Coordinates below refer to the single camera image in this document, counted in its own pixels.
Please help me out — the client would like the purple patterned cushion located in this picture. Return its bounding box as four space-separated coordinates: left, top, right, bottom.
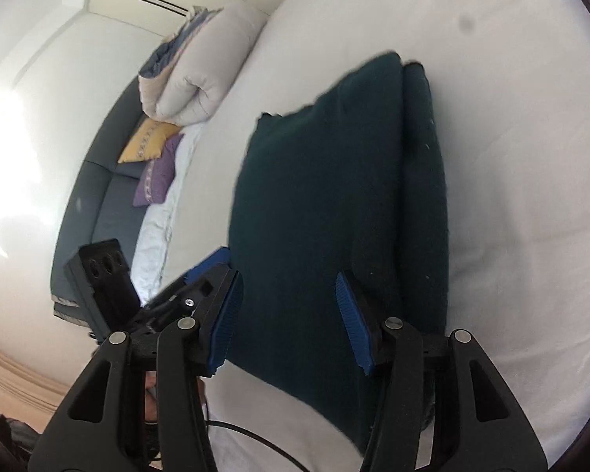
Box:
132 134 186 208

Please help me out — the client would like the yellow patterned cushion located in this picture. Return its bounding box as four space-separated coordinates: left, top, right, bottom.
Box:
117 118 184 164

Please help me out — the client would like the black cable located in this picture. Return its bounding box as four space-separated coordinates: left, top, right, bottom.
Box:
204 420 318 472

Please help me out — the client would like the folded beige duvet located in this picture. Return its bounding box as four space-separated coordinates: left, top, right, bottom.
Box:
138 2 269 127

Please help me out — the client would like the white bed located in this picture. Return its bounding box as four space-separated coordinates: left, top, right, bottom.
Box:
128 0 590 472

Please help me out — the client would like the dark grey upholstered headboard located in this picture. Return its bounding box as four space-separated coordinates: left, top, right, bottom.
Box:
50 79 152 329

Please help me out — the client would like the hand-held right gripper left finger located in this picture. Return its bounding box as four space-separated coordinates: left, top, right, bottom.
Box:
28 268 244 472

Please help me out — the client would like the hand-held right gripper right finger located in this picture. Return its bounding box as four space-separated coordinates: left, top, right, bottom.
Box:
335 270 549 472

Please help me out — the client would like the dark green knit sweater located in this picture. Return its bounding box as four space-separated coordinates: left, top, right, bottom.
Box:
227 50 449 458

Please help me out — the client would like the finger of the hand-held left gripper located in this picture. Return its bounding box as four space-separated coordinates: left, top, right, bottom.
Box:
142 278 201 334
183 247 230 284

